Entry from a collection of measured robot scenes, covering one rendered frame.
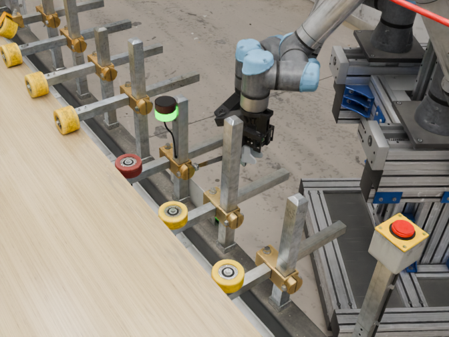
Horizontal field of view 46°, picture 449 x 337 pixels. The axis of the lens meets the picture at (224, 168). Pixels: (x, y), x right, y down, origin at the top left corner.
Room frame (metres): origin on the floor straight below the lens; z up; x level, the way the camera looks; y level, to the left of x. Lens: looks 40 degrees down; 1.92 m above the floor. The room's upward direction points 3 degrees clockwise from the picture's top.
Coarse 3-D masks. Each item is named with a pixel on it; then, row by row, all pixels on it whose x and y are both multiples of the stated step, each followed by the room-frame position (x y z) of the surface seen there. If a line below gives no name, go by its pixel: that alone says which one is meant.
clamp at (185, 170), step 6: (162, 150) 1.32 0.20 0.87; (168, 150) 1.33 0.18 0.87; (168, 156) 1.30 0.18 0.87; (174, 162) 1.27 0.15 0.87; (186, 162) 1.27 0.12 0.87; (174, 168) 1.27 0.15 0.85; (180, 168) 1.25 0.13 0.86; (186, 168) 1.25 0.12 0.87; (192, 168) 1.26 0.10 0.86; (174, 174) 1.27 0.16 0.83; (180, 174) 1.24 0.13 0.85; (186, 174) 1.24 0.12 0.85; (192, 174) 1.26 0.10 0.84
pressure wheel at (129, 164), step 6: (120, 156) 1.24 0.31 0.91; (126, 156) 1.24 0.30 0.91; (132, 156) 1.24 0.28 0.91; (138, 156) 1.24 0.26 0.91; (120, 162) 1.21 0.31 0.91; (126, 162) 1.21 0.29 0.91; (132, 162) 1.22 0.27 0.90; (138, 162) 1.21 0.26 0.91; (120, 168) 1.18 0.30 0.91; (126, 168) 1.18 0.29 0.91; (132, 168) 1.19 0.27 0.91; (138, 168) 1.20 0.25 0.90; (126, 174) 1.18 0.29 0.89; (132, 174) 1.18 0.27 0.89; (138, 174) 1.19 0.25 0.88; (132, 186) 1.22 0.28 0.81
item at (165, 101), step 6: (162, 96) 1.28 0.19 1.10; (168, 96) 1.28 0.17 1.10; (156, 102) 1.24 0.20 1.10; (162, 102) 1.25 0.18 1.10; (168, 102) 1.25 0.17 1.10; (174, 102) 1.25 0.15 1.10; (174, 120) 1.26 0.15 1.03; (174, 144) 1.26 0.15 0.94; (174, 150) 1.26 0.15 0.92; (174, 156) 1.27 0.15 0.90
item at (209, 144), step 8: (216, 136) 1.43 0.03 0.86; (192, 144) 1.38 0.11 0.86; (200, 144) 1.38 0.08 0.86; (208, 144) 1.38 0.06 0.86; (216, 144) 1.40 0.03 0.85; (192, 152) 1.34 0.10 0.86; (200, 152) 1.36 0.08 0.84; (152, 160) 1.28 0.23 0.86; (160, 160) 1.29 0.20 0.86; (168, 160) 1.29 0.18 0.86; (144, 168) 1.24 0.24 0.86; (152, 168) 1.25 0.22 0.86; (160, 168) 1.27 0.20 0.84; (144, 176) 1.23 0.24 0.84
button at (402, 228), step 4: (396, 220) 0.70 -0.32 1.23; (400, 220) 0.70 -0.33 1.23; (404, 220) 0.70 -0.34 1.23; (392, 224) 0.69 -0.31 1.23; (396, 224) 0.69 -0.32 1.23; (400, 224) 0.69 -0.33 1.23; (404, 224) 0.69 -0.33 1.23; (408, 224) 0.69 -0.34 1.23; (392, 228) 0.69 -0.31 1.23; (396, 228) 0.68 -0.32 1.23; (400, 228) 0.68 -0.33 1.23; (404, 228) 0.68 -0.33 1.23; (408, 228) 0.68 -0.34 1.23; (412, 228) 0.68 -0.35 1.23; (396, 232) 0.67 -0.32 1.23; (400, 232) 0.67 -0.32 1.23; (404, 232) 0.67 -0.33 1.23; (408, 232) 0.67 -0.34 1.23; (412, 232) 0.68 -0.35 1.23; (400, 236) 0.67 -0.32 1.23; (404, 236) 0.67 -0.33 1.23; (408, 236) 0.67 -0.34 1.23
